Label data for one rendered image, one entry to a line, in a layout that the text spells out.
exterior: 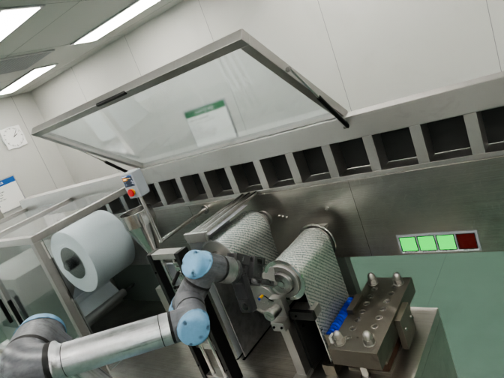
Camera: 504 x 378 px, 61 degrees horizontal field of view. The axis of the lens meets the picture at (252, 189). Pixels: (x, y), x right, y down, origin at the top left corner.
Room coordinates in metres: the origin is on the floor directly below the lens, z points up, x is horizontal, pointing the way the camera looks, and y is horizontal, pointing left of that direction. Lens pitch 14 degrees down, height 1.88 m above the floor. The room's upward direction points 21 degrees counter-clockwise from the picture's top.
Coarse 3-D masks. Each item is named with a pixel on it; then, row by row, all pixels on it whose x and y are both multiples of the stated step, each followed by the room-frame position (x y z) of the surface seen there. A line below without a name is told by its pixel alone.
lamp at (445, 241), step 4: (436, 236) 1.25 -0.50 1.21; (440, 236) 1.25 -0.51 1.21; (444, 236) 1.24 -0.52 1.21; (448, 236) 1.23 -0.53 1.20; (452, 236) 1.22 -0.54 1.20; (440, 240) 1.25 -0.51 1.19; (444, 240) 1.24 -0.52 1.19; (448, 240) 1.23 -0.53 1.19; (452, 240) 1.23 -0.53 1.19; (440, 244) 1.25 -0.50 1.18; (444, 244) 1.24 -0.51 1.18; (448, 244) 1.23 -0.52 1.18; (452, 244) 1.23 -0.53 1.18; (440, 248) 1.25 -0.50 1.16; (444, 248) 1.25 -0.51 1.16; (448, 248) 1.24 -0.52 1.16; (452, 248) 1.23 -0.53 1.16; (456, 248) 1.22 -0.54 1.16
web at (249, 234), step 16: (240, 224) 1.50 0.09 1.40; (256, 224) 1.52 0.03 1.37; (224, 240) 1.41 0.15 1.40; (240, 240) 1.43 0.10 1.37; (256, 240) 1.48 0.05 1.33; (272, 240) 1.55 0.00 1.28; (304, 240) 1.37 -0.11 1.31; (320, 240) 1.38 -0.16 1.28; (272, 256) 1.53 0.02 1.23; (288, 256) 1.28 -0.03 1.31; (304, 256) 1.29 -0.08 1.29; (320, 256) 1.33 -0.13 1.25; (304, 272) 1.25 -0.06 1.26; (224, 288) 1.49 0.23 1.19; (224, 304) 1.47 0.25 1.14; (240, 320) 1.50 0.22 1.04; (256, 320) 1.57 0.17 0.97; (240, 336) 1.48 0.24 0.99; (256, 336) 1.54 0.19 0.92
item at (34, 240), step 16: (48, 208) 2.37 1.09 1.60; (96, 208) 1.94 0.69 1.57; (16, 224) 2.23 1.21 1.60; (64, 224) 1.81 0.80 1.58; (0, 240) 1.90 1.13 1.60; (16, 240) 1.77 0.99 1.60; (32, 240) 1.70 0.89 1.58; (48, 256) 1.71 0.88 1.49; (48, 272) 1.69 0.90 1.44; (0, 288) 2.06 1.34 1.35; (64, 288) 1.71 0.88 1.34; (0, 304) 2.10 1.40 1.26; (64, 304) 1.70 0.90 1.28; (16, 320) 2.07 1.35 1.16; (80, 320) 1.71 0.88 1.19; (80, 336) 1.70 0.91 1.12
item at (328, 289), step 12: (336, 264) 1.39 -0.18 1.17; (324, 276) 1.32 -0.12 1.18; (336, 276) 1.37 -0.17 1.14; (312, 288) 1.25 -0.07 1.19; (324, 288) 1.30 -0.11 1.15; (336, 288) 1.35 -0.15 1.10; (312, 300) 1.24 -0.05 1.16; (324, 300) 1.28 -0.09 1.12; (336, 300) 1.34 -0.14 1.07; (324, 312) 1.27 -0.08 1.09; (336, 312) 1.32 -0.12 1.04; (324, 324) 1.25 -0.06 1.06; (324, 336) 1.23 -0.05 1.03
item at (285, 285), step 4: (276, 272) 1.26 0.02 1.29; (280, 272) 1.25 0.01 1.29; (276, 276) 1.25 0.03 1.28; (280, 276) 1.24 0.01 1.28; (284, 276) 1.23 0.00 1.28; (288, 276) 1.23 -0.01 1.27; (276, 280) 1.25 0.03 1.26; (280, 280) 1.25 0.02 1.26; (284, 280) 1.23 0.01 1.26; (288, 280) 1.22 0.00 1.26; (280, 284) 1.24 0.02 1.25; (284, 284) 1.24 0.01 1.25; (288, 284) 1.23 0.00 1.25; (292, 284) 1.23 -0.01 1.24; (276, 288) 1.26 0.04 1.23; (280, 288) 1.25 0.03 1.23; (284, 288) 1.24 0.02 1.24; (288, 288) 1.23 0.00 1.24; (292, 288) 1.23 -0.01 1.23; (280, 292) 1.25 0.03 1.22; (284, 292) 1.24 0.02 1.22; (288, 292) 1.23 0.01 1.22
